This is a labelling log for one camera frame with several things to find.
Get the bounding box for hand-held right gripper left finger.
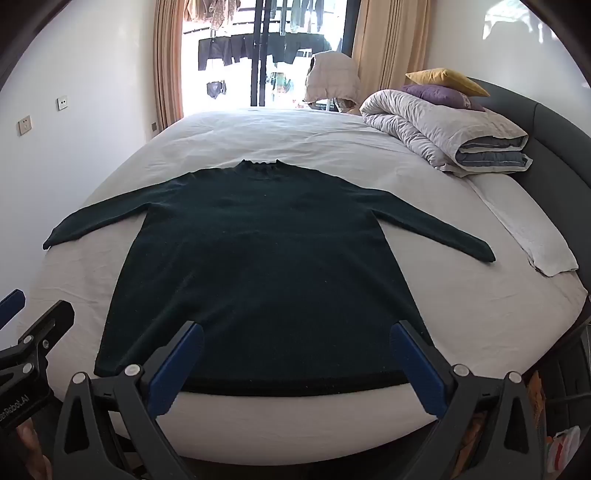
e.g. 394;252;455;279
53;320;205;480

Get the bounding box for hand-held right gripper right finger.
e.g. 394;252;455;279
389;320;543;480

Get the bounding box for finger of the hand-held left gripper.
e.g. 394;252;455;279
0;289;26;330
0;300;75;393

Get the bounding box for dark green sweater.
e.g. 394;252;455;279
42;158;496;397

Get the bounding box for row of hanging dark clothes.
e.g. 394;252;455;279
198;32;333;72

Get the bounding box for hanging beige clothes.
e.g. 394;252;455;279
185;0;242;31

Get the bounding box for hanging grey clothes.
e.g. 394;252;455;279
279;0;326;34

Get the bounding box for person's left hand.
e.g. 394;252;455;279
15;424;52;480

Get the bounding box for orange plastic bag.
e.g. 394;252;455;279
526;369;549;418

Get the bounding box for white plastic bag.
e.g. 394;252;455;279
547;425;583;468

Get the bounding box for folded white cloth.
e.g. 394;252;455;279
466;178;579;278

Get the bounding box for folded grey white duvet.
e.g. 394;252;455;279
360;89;533;178

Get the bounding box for grey upholstered headboard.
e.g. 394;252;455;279
466;78;591;326

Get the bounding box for round white bed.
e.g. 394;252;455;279
34;108;589;467

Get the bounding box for purple pillow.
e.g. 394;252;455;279
401;84;485;112

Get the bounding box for beige curtain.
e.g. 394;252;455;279
154;0;185;132
353;0;432;93

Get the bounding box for yellow pillow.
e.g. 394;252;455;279
405;68;491;97

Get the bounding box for black framed balcony door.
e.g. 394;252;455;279
182;0;363;110

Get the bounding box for white padded jacket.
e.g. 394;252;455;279
303;51;362;104

